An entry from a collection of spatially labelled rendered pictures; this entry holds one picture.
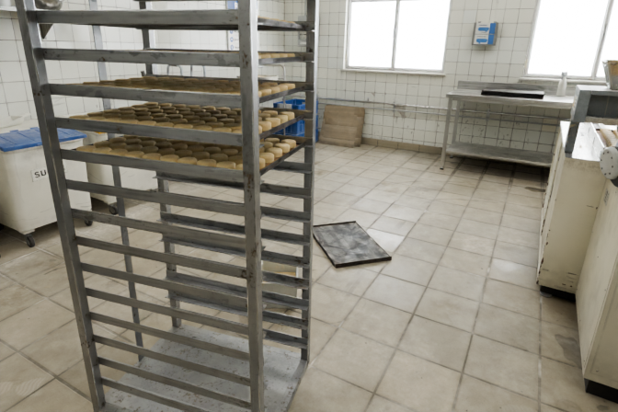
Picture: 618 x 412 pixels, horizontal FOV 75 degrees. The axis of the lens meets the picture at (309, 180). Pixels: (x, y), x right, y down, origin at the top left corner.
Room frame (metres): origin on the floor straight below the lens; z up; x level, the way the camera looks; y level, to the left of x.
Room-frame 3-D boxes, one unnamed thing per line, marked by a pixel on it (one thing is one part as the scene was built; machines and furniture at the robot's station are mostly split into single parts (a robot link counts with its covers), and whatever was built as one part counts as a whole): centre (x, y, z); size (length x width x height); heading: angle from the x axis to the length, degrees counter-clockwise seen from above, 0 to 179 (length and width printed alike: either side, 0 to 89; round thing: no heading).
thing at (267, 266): (2.00, 0.16, 0.08); 0.30 x 0.22 x 0.16; 1
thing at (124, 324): (1.03, 0.42, 0.51); 0.64 x 0.03 x 0.03; 72
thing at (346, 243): (2.63, -0.28, 0.02); 0.60 x 0.40 x 0.03; 17
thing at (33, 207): (2.79, 2.02, 0.38); 0.64 x 0.54 x 0.77; 61
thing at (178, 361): (1.03, 0.42, 0.42); 0.64 x 0.03 x 0.03; 72
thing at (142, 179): (3.36, 1.70, 0.38); 0.64 x 0.54 x 0.77; 59
